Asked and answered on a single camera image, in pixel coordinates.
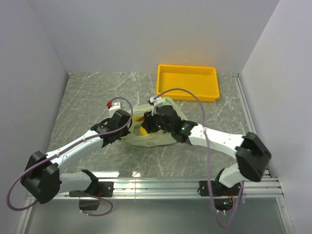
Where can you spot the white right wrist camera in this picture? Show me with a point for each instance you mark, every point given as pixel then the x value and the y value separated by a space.
pixel 156 103

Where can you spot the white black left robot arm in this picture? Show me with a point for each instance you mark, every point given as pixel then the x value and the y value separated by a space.
pixel 45 173

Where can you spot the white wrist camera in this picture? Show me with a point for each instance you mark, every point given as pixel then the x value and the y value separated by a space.
pixel 113 106
pixel 156 103

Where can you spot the light green plastic bag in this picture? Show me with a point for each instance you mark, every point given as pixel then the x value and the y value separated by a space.
pixel 151 140

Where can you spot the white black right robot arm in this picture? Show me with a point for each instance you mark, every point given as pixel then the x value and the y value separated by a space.
pixel 198 135

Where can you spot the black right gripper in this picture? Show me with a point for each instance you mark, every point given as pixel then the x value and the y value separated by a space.
pixel 148 123

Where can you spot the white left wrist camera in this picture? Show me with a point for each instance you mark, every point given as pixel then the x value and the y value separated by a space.
pixel 113 106

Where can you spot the aluminium corner rail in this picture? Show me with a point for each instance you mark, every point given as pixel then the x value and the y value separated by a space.
pixel 251 117

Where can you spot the aluminium front mounting rail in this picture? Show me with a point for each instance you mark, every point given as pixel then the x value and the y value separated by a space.
pixel 160 206

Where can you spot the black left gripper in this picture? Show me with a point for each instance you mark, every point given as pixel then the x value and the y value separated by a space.
pixel 125 132

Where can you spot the yellow pear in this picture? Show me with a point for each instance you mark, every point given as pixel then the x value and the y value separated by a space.
pixel 137 123

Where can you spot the yellow plastic tray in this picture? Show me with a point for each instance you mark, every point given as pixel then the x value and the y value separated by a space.
pixel 200 80

